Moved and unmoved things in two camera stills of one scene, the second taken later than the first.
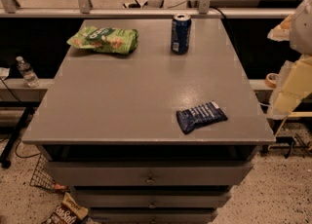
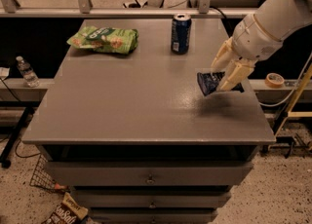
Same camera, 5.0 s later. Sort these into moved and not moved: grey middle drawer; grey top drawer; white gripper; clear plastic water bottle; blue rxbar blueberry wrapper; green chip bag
Moved: blue rxbar blueberry wrapper; white gripper
Not moved: green chip bag; grey top drawer; grey middle drawer; clear plastic water bottle
